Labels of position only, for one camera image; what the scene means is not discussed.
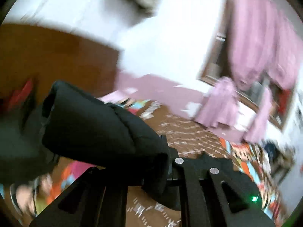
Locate pink curtain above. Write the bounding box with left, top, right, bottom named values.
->
left=195, top=77, right=238, bottom=128
left=227, top=0, right=303, bottom=145

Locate brown wooden window frame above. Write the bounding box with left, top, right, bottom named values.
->
left=196, top=0, right=302, bottom=127

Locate right pink curtain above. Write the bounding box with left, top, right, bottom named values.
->
left=227, top=0, right=303, bottom=145

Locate large black jacket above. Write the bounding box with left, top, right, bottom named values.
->
left=42, top=81, right=180, bottom=210

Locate colourful cartoon bedspread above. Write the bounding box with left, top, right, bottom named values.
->
left=0, top=96, right=294, bottom=227

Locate brown wooden headboard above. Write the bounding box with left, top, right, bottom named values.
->
left=1, top=24, right=119, bottom=102

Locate left pink curtain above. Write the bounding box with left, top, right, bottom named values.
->
left=195, top=77, right=238, bottom=128

